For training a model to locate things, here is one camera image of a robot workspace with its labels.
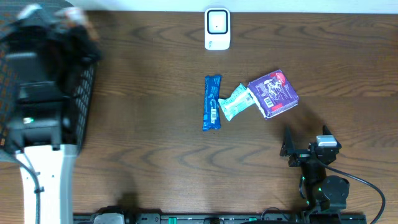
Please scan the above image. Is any purple sanitary pad pack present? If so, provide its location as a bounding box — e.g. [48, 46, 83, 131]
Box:
[247, 70, 299, 119]

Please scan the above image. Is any mint green wipes pack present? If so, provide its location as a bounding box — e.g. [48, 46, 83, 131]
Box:
[218, 83, 254, 121]

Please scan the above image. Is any blue Oreo cookie pack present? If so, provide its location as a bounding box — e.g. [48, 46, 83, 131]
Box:
[202, 75, 222, 131]

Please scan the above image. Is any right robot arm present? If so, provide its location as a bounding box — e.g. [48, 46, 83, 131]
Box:
[280, 126, 349, 213]

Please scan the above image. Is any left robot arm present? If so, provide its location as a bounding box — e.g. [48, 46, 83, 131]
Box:
[1, 19, 101, 223]

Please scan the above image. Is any white barcode scanner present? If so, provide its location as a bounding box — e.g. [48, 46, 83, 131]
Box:
[204, 8, 231, 50]

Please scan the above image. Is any grey plastic mesh basket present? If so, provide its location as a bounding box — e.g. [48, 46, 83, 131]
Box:
[1, 1, 101, 154]

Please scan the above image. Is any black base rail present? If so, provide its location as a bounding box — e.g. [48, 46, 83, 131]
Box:
[73, 212, 368, 224]

